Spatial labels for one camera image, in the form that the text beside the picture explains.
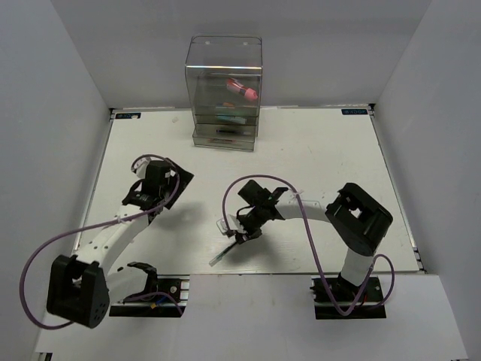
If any green gel pen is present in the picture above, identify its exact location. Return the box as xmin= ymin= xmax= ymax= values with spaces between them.
xmin=209 ymin=242 xmax=236 ymax=267

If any purple gel pen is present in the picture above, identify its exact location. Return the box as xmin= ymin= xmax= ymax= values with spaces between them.
xmin=216 ymin=129 xmax=251 ymax=136

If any blue highlighter marker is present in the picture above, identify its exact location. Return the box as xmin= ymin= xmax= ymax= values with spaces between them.
xmin=216 ymin=115 xmax=247 ymax=125

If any clear acrylic drawer organizer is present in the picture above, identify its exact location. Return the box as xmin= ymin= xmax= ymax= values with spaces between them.
xmin=185 ymin=35 xmax=263 ymax=151

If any red gel pen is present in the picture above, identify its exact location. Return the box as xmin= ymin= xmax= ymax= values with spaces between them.
xmin=207 ymin=138 xmax=237 ymax=144

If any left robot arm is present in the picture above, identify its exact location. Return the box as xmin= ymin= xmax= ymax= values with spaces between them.
xmin=47 ymin=156 xmax=194 ymax=329

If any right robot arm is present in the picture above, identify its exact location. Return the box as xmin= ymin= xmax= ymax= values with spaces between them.
xmin=217 ymin=180 xmax=393 ymax=300

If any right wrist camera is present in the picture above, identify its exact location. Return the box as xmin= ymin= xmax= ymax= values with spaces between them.
xmin=216 ymin=214 xmax=243 ymax=238

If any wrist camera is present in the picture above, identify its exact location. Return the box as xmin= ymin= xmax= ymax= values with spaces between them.
xmin=131 ymin=156 xmax=151 ymax=179
xmin=216 ymin=214 xmax=243 ymax=238

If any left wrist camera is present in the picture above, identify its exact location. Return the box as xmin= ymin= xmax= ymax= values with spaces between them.
xmin=131 ymin=156 xmax=151 ymax=179

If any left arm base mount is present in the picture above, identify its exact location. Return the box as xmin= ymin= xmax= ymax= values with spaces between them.
xmin=109 ymin=275 xmax=190 ymax=318

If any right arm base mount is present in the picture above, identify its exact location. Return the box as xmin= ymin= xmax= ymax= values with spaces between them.
xmin=310 ymin=277 xmax=386 ymax=320

